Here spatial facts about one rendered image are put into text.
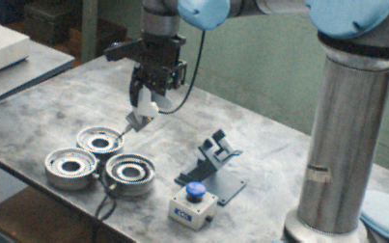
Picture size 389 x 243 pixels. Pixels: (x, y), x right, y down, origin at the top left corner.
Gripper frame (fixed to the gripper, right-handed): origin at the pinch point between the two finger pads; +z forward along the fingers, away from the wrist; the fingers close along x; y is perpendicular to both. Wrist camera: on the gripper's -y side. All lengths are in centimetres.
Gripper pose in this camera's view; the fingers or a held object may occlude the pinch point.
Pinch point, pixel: (142, 115)
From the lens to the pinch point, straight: 122.3
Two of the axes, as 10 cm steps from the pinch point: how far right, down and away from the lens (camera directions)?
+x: 5.3, -3.8, 7.6
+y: 8.4, 3.7, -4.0
